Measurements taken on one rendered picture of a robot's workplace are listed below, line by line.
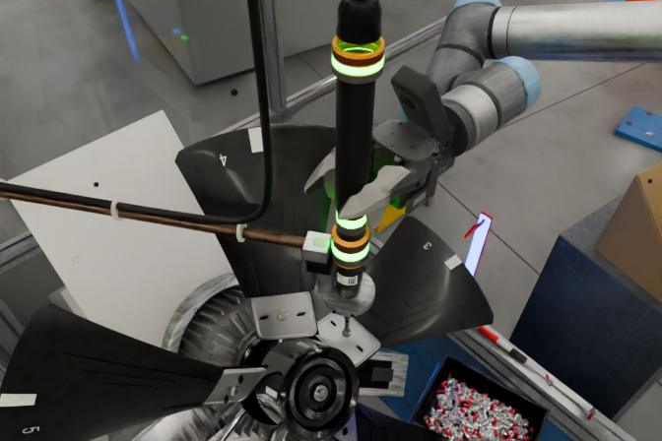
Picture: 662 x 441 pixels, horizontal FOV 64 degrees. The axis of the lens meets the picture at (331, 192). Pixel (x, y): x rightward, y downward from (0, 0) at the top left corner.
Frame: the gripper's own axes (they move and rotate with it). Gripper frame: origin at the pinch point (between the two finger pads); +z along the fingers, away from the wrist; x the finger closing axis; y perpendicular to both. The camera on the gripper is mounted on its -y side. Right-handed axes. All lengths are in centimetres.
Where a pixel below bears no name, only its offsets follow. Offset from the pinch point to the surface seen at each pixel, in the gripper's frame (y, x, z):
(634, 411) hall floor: 150, -45, -107
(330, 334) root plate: 31.5, 1.5, -1.5
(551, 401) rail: 67, -25, -38
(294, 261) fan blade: 18.5, 7.4, -0.2
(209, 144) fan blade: 7.5, 23.2, 0.6
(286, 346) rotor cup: 26.5, 2.0, 6.1
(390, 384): 51, -5, -10
